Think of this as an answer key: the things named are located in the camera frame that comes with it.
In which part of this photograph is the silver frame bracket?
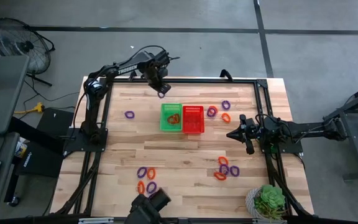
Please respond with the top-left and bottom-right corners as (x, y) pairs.
(78, 217), (115, 224)
(252, 218), (288, 224)

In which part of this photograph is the white woven plant pot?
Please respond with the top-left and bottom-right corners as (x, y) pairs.
(245, 187), (262, 220)

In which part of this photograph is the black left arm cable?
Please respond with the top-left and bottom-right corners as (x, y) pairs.
(128, 45), (180, 63)

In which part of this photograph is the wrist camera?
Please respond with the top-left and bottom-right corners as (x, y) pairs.
(155, 50), (171, 68)
(249, 123), (260, 138)

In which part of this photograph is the black caster wheel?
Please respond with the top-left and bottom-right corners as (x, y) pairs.
(8, 195), (21, 208)

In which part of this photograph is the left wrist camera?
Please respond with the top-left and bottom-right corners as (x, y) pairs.
(155, 50), (171, 68)

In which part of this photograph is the yellow power plug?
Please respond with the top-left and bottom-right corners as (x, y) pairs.
(13, 101), (45, 115)

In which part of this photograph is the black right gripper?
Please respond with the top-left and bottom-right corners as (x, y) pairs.
(227, 114), (257, 156)

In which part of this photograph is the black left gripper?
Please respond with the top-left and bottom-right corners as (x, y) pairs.
(143, 60), (172, 95)

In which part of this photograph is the black floor case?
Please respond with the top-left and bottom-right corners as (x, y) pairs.
(16, 107), (76, 179)

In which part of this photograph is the red plastic basket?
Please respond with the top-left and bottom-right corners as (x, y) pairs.
(181, 105), (205, 134)

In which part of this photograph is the green succulent plant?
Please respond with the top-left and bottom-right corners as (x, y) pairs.
(253, 184), (289, 221)

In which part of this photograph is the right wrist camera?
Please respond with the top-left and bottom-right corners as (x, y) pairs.
(249, 123), (260, 138)

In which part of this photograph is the black aluminium rig frame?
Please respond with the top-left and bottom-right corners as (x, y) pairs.
(50, 77), (315, 224)

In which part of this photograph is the white wipes container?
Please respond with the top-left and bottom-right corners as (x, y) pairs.
(14, 140), (28, 159)

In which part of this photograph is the black floor fan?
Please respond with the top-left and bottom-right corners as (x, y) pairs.
(0, 17), (56, 87)

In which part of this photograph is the green plastic basket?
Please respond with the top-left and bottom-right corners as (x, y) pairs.
(160, 103), (183, 133)

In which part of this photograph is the black metal stand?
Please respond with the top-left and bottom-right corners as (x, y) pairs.
(323, 79), (358, 182)

